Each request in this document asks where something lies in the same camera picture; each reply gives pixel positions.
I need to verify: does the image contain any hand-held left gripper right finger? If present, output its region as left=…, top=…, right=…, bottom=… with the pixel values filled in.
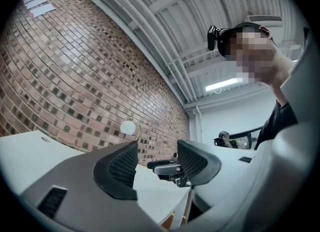
left=176, top=27, right=320, bottom=232

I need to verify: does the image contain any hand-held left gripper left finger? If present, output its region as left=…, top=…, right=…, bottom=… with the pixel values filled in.
left=18, top=140, right=164, bottom=232

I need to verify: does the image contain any person's black shirt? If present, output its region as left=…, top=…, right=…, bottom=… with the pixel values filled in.
left=253, top=100, right=299, bottom=151

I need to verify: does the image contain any ceiling tube light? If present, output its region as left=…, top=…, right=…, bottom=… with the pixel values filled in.
left=205, top=76, right=248, bottom=92

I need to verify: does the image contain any person's head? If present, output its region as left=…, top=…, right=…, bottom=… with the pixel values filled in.
left=223, top=24, right=297, bottom=108

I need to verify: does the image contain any black cap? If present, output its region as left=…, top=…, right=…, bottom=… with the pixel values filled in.
left=216, top=21, right=276, bottom=58

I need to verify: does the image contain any white air conditioner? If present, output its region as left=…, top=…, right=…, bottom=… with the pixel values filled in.
left=246, top=14, right=284, bottom=24

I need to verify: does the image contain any white wall pipe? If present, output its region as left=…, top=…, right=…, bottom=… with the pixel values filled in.
left=191, top=105, right=202, bottom=144

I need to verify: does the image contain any black head-mounted camera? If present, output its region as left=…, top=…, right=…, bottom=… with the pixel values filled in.
left=207, top=24, right=231, bottom=52

